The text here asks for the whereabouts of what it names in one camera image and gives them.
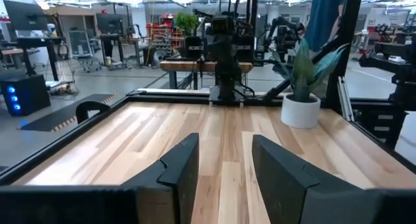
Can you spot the black floor mat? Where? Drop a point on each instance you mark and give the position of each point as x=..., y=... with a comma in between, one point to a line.
x=71, y=112

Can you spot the green leafy plant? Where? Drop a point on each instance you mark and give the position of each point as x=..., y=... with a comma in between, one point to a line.
x=186, y=22

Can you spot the black background robot arm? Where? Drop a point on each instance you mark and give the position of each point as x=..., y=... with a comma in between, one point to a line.
x=286, y=35

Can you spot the person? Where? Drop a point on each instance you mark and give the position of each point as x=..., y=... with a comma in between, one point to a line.
x=323, y=19

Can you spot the black upright rig frame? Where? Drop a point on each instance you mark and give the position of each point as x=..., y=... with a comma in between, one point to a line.
x=344, y=39

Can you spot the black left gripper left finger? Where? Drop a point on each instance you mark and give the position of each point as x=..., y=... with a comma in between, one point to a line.
x=175, y=188

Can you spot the black neighbouring robot arm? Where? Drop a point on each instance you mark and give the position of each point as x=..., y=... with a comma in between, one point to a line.
x=403, y=71

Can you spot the black standing desk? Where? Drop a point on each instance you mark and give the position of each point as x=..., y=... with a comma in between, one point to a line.
x=48, y=43

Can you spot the black drawer cabinet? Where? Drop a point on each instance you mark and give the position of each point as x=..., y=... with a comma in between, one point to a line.
x=380, y=123

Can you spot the computer tower blue lights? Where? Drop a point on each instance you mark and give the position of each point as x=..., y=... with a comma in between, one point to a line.
x=24, y=94

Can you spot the red storage rack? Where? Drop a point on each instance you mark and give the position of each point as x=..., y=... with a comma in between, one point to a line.
x=165, y=35

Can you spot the black curved chair backrest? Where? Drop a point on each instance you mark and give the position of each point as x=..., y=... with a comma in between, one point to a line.
x=81, y=108

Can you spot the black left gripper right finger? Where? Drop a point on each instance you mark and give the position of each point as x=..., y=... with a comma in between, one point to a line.
x=286, y=191

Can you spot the wooden bench top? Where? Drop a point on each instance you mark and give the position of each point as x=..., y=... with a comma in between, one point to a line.
x=185, y=66

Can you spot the potted plant white pot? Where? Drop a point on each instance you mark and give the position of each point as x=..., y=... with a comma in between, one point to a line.
x=300, y=112

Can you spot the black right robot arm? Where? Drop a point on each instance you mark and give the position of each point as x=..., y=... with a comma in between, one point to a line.
x=226, y=71

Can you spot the black computer monitor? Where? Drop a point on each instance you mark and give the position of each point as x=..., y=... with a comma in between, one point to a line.
x=26, y=15
x=112, y=23

